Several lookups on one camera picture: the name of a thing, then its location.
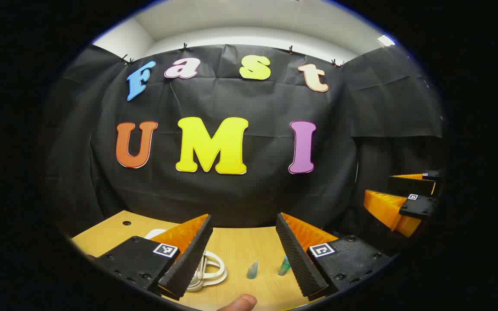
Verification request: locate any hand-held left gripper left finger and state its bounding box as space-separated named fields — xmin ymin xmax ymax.
xmin=86 ymin=214 xmax=214 ymax=301

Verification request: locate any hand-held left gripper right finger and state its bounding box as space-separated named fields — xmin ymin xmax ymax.
xmin=275 ymin=212 xmax=391 ymax=302

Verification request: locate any white suitcase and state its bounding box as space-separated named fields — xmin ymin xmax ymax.
xmin=144 ymin=228 xmax=228 ymax=292

